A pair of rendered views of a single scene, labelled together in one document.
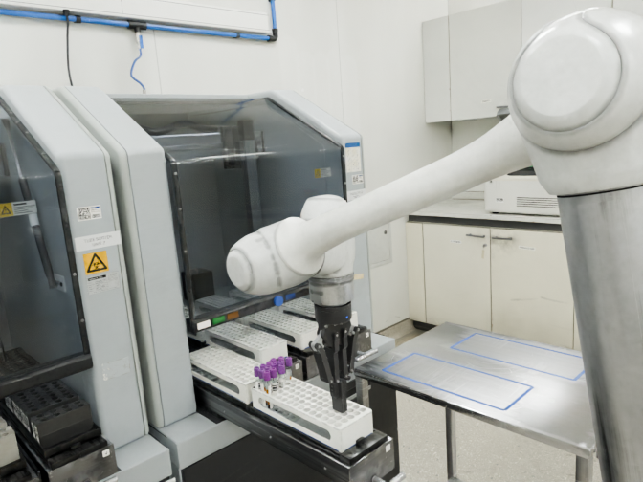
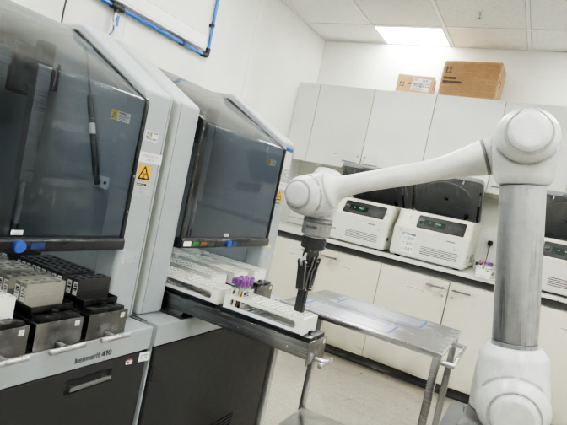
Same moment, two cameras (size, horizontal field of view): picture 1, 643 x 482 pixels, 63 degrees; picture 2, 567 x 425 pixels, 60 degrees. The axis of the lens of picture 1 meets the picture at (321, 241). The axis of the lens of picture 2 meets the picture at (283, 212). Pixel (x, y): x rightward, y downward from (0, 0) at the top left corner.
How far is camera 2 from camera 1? 72 cm
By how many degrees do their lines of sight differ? 21
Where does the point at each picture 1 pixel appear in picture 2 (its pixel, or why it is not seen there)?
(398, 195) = (399, 174)
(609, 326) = (519, 244)
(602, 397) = (507, 278)
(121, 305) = (147, 210)
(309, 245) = (343, 189)
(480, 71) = (336, 131)
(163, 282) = (172, 203)
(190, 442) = (165, 327)
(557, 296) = not seen: hidden behind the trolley
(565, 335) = (359, 337)
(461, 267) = (291, 274)
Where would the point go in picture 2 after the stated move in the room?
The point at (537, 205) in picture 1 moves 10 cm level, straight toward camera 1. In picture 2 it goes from (359, 237) to (360, 238)
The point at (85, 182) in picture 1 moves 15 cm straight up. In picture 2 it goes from (156, 114) to (166, 63)
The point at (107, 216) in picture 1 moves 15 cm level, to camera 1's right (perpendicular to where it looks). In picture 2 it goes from (159, 142) to (207, 153)
